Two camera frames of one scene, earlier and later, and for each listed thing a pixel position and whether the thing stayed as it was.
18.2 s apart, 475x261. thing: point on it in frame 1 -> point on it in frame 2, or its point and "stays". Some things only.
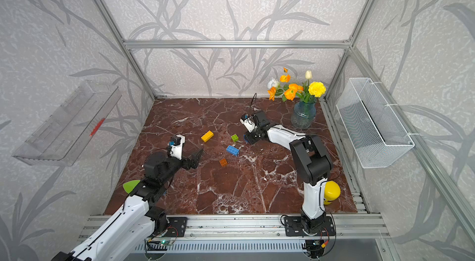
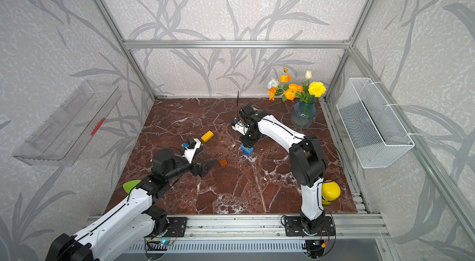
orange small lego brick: (223, 162) stays
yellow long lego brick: (207, 136) stays
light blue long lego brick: (232, 150) -> (248, 149)
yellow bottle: (331, 192) stays
